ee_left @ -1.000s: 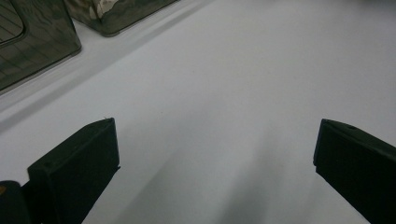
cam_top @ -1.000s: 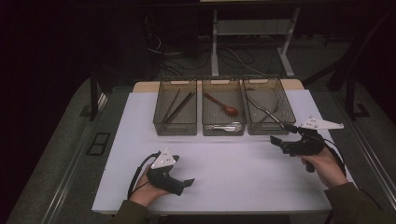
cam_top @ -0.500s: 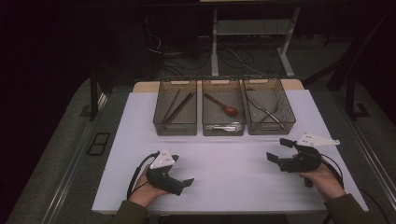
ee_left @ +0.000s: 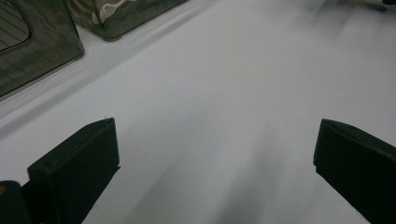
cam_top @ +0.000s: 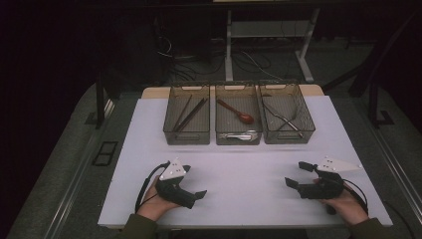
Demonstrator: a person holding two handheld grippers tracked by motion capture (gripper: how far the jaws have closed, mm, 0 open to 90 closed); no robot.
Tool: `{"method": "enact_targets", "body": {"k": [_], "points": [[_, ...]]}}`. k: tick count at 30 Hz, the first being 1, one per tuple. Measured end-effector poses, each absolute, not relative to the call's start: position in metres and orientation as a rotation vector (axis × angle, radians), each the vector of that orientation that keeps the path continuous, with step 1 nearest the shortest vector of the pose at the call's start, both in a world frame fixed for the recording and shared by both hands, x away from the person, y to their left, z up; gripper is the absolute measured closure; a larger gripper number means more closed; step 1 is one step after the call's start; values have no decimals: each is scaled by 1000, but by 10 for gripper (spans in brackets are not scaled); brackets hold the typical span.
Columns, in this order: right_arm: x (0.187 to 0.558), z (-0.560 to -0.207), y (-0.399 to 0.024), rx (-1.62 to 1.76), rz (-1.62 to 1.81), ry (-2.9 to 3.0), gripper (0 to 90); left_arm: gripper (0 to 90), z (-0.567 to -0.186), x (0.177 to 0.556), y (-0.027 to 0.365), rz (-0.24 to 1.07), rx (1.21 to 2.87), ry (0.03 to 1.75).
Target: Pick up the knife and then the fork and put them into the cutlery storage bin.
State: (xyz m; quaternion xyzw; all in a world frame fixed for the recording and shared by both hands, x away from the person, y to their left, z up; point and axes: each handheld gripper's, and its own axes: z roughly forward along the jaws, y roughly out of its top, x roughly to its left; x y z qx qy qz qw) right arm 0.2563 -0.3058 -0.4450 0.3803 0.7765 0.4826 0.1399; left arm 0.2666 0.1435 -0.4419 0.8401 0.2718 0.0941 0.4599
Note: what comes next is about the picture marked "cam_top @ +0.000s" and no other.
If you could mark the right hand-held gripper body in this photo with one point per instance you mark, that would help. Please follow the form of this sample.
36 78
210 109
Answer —
323 187

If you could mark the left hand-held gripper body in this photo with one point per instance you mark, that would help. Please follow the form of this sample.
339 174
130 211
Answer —
172 189

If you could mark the grey plastic bin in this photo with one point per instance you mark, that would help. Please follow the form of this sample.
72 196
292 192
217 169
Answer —
185 132
238 113
305 126

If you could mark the steel table knife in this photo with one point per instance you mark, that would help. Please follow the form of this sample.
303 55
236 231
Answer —
287 121

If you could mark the steel fork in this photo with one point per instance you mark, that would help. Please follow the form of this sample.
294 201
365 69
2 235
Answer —
288 120

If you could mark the brown wooden chopstick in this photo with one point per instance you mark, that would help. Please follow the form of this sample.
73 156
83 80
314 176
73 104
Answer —
192 114
195 114

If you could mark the white ceramic spoon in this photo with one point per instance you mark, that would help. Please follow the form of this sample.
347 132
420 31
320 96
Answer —
239 136

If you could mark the brown wooden spoon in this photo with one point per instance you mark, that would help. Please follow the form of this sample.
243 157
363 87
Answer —
246 118

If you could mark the person's left hand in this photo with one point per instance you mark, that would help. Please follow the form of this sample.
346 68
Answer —
154 204

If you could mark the person's right hand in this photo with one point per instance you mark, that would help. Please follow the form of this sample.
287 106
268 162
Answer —
348 207

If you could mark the white metal stand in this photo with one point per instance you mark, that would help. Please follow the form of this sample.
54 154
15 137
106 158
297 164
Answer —
228 49

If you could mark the metal floor rail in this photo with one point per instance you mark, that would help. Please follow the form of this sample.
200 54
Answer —
68 199
396 169

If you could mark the black metal stand frame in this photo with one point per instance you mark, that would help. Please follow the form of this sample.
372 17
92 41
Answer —
373 103

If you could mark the black stand post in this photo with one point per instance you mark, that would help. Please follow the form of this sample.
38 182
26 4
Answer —
99 99

